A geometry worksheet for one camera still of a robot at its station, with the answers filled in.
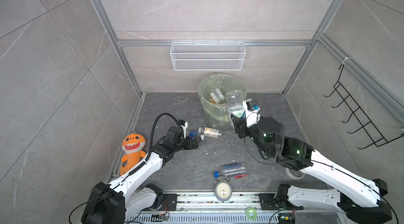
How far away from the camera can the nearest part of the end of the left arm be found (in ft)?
2.09

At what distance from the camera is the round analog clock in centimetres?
74

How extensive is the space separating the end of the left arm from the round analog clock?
228 mm
